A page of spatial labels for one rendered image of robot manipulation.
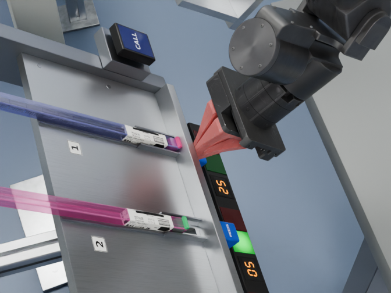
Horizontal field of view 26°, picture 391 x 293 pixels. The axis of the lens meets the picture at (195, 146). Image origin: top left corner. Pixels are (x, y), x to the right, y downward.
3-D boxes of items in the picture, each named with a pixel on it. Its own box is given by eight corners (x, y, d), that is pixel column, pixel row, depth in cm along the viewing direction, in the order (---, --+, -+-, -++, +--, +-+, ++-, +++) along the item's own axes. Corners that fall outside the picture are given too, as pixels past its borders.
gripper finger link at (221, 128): (177, 168, 95) (235, 121, 90) (161, 117, 98) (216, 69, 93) (218, 179, 99) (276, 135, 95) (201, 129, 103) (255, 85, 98)
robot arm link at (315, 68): (357, 71, 88) (334, 29, 91) (322, 60, 83) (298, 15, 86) (308, 109, 92) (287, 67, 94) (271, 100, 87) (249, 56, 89)
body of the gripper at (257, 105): (236, 149, 89) (287, 109, 85) (208, 74, 94) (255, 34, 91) (274, 160, 94) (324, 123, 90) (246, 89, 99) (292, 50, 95)
